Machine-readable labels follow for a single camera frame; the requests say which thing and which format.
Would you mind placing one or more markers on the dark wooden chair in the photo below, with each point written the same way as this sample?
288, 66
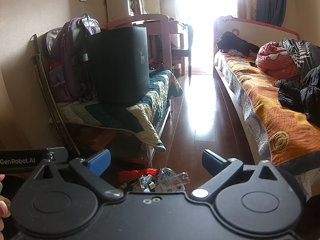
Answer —
185, 51

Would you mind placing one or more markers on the purple backpack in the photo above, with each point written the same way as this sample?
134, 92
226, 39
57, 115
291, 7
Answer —
68, 60

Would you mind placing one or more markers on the pink wooden desk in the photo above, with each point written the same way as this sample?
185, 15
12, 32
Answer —
156, 24

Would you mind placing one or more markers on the black clothing pile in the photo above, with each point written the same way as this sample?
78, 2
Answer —
302, 97

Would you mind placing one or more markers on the person's left hand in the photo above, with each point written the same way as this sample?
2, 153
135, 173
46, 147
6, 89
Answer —
3, 213

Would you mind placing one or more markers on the black jacket on bed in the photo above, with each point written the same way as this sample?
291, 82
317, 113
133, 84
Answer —
228, 41

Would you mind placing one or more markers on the crumpled silver wrapper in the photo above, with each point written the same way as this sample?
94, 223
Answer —
144, 182

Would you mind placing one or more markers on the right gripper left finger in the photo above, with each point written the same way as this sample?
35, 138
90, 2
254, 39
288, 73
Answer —
89, 171

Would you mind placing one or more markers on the black folded tripod poles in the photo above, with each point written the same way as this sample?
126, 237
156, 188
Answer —
55, 116

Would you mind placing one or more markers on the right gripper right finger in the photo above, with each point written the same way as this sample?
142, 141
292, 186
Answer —
222, 171

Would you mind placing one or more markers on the folding cot metal frame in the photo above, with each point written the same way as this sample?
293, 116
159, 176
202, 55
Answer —
147, 151

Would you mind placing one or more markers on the bed with orange cover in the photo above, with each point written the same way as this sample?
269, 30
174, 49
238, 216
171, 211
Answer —
283, 136

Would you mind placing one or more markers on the black white striped blanket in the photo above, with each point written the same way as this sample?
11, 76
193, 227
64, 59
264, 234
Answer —
304, 54

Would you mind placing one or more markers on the dark blue curtain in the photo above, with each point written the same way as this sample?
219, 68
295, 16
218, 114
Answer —
271, 11

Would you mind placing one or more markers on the white printed tote bag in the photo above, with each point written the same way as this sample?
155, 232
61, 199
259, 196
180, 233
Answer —
166, 180

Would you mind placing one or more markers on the red striped pillow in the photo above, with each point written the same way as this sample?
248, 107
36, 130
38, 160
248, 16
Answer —
275, 61

